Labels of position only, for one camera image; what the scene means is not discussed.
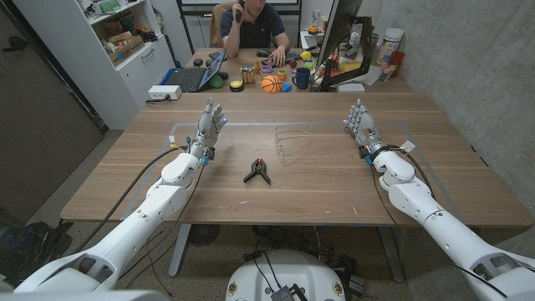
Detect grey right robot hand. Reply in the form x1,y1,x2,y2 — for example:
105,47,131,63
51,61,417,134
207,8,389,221
343,98,389,160

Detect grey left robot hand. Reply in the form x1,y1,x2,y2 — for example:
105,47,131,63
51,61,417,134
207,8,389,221
187,97,228,162

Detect black spring clamp pliers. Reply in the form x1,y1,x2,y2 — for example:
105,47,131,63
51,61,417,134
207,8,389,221
242,157,272,186

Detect clear safety glasses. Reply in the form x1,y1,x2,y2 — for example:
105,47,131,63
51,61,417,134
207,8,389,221
273,126,313,156

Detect open laptop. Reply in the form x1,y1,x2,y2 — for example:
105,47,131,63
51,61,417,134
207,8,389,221
160,49,227,94

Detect white power strip box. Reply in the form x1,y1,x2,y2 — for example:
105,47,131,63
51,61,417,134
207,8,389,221
147,84,183,101

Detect red cup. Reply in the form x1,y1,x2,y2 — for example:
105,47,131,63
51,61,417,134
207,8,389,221
389,50,406,78

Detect orange mini basketball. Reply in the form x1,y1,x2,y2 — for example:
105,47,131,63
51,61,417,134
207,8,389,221
261,74,283,94

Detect dark blue mug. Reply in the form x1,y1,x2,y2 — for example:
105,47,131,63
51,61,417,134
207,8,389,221
291,67,312,90

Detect white round canister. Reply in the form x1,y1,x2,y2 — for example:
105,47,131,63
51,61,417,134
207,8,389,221
375,27,405,66

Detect black computer monitor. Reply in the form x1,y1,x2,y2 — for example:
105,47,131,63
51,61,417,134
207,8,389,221
315,0,364,67

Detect black keyboard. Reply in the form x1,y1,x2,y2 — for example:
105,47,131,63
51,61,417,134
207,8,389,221
262,50,303,68

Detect person in dark polo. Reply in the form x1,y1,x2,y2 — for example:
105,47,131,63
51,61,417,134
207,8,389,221
220,0,291,68

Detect cardboard box on shelf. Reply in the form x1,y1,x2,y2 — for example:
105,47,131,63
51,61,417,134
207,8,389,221
107,34,145,67

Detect white shelf cabinet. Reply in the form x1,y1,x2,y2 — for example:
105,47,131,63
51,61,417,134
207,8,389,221
12,0,176,130

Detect white robot torso base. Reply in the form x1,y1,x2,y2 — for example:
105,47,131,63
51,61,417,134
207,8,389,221
225,249,347,301

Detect black bag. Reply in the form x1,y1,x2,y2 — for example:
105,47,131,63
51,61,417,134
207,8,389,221
0,219,74,289

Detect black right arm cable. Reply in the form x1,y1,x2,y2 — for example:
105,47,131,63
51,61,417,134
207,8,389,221
367,144,509,298

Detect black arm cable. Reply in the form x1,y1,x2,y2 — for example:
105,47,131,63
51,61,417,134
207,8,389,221
367,144,509,298
73,145,189,254

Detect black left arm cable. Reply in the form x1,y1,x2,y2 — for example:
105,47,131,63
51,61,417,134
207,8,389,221
73,145,189,254

